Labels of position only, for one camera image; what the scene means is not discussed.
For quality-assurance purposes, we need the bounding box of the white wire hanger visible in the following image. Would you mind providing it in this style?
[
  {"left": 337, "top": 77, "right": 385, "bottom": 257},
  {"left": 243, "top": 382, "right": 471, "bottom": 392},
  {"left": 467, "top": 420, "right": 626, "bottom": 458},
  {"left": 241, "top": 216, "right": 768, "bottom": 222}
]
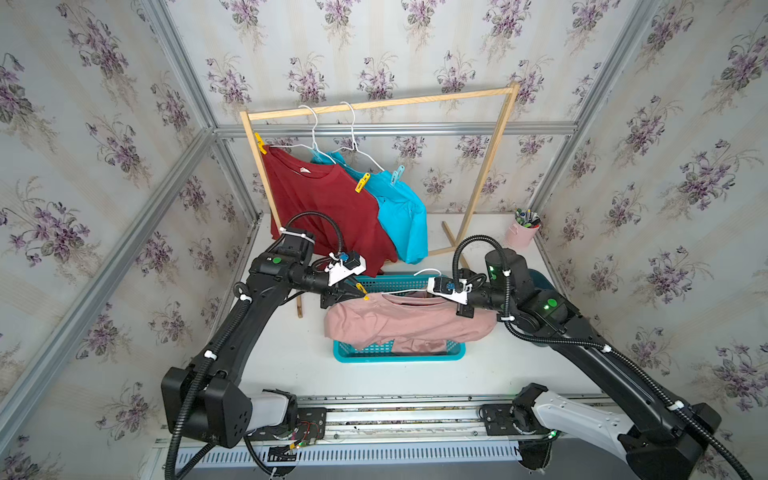
[{"left": 379, "top": 268, "right": 443, "bottom": 296}]

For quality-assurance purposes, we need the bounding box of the dark teal plastic tub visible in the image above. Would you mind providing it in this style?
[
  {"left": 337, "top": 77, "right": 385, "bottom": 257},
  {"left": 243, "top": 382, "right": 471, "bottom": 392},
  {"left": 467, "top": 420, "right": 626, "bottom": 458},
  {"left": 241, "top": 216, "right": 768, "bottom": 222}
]
[{"left": 525, "top": 269, "right": 553, "bottom": 293}]

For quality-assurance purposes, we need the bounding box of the yellow clothespin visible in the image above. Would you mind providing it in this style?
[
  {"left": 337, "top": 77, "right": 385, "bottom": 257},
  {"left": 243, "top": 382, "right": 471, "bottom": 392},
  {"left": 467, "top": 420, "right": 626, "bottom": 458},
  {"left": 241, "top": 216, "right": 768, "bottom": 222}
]
[
  {"left": 253, "top": 132, "right": 267, "bottom": 155},
  {"left": 355, "top": 173, "right": 371, "bottom": 193},
  {"left": 355, "top": 282, "right": 370, "bottom": 300}
]

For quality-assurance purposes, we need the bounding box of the pink t-shirt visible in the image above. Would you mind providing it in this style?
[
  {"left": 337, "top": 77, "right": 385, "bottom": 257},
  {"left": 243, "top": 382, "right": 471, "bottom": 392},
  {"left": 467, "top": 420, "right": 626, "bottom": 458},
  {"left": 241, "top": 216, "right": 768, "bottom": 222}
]
[{"left": 324, "top": 293, "right": 497, "bottom": 354}]

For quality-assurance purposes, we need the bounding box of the white hanger under turquoise shirt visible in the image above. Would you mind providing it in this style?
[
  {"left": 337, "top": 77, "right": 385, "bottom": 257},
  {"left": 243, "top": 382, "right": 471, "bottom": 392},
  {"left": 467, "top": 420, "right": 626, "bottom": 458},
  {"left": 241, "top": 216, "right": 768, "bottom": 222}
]
[{"left": 337, "top": 101, "right": 385, "bottom": 172}]

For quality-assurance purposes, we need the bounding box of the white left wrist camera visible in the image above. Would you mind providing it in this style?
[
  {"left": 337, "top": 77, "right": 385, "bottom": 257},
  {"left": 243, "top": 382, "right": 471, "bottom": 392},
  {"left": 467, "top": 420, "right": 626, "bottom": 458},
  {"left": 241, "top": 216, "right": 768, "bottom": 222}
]
[{"left": 325, "top": 252, "right": 367, "bottom": 286}]

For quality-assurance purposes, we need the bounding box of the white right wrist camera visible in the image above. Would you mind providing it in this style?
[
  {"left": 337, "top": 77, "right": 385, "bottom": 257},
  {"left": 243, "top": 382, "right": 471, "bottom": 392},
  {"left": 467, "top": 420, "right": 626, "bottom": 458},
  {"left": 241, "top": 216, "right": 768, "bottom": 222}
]
[{"left": 426, "top": 276, "right": 472, "bottom": 305}]

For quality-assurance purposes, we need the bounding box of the turquoise t-shirt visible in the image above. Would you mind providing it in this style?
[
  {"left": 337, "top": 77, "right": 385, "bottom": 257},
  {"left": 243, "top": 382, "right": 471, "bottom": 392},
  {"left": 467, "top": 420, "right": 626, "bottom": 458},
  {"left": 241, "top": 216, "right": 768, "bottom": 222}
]
[{"left": 309, "top": 149, "right": 430, "bottom": 265}]

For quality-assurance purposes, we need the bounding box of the teal plastic laundry basket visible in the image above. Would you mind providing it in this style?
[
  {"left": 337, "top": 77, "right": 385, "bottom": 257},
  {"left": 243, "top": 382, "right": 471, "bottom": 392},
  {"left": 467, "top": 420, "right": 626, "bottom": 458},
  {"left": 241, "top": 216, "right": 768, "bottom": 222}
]
[{"left": 332, "top": 273, "right": 467, "bottom": 364}]

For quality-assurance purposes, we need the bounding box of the wooden clothes rack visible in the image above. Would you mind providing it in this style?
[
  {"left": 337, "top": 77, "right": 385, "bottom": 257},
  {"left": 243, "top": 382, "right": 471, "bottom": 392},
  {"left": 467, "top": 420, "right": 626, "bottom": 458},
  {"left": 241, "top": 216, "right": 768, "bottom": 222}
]
[{"left": 238, "top": 82, "right": 522, "bottom": 319}]

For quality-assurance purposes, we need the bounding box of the pink metal pen bucket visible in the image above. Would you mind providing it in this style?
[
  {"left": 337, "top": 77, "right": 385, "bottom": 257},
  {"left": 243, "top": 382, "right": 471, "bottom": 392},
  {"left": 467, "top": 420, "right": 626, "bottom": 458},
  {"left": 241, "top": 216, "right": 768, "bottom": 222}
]
[{"left": 505, "top": 209, "right": 541, "bottom": 250}]

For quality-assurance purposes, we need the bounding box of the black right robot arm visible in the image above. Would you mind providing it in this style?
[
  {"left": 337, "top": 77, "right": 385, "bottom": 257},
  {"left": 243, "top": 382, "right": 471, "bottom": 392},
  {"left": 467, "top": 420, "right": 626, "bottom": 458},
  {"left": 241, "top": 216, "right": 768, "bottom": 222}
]
[{"left": 437, "top": 234, "right": 751, "bottom": 479}]

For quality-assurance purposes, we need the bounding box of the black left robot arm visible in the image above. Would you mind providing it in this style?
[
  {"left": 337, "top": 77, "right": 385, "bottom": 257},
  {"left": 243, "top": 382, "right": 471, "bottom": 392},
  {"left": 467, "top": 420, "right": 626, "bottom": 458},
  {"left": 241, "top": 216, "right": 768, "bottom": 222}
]
[{"left": 161, "top": 211, "right": 365, "bottom": 479}]

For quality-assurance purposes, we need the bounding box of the white hanger under red shirt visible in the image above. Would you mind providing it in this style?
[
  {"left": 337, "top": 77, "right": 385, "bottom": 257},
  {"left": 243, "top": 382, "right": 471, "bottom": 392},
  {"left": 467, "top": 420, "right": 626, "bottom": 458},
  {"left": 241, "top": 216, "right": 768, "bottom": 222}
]
[{"left": 263, "top": 104, "right": 338, "bottom": 166}]

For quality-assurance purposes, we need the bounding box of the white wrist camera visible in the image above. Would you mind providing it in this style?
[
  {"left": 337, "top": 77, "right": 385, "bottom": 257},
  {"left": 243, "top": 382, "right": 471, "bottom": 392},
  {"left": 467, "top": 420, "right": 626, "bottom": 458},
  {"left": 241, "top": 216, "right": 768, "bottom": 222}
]
[
  {"left": 426, "top": 276, "right": 472, "bottom": 305},
  {"left": 325, "top": 252, "right": 367, "bottom": 286}
]

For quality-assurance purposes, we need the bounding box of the dark red t-shirt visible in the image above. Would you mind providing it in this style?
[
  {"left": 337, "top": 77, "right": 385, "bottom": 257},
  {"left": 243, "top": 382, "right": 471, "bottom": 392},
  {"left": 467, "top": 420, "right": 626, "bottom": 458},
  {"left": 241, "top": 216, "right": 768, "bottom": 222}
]
[{"left": 262, "top": 146, "right": 398, "bottom": 276}]

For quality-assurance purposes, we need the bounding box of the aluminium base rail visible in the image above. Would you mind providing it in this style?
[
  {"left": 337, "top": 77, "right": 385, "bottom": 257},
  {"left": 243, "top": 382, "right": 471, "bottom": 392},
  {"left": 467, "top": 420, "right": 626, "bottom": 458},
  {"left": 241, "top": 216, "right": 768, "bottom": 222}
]
[{"left": 155, "top": 392, "right": 601, "bottom": 469}]

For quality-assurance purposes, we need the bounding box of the light blue clothespin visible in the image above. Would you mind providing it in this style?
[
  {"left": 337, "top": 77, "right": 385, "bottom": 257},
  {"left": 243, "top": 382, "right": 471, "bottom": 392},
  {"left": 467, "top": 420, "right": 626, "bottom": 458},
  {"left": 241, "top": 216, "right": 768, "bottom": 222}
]
[{"left": 390, "top": 165, "right": 405, "bottom": 185}]

